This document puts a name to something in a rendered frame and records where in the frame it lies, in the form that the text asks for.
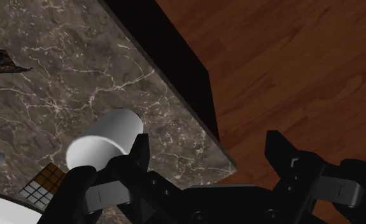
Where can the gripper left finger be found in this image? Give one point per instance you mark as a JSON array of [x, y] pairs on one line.
[[130, 183]]

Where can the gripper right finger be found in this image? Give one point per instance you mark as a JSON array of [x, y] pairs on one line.
[[300, 173]]

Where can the white cylindrical cup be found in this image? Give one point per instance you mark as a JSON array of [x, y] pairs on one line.
[[108, 136]]

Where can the brown and white puzzle cube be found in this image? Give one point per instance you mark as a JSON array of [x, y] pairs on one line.
[[43, 186]]

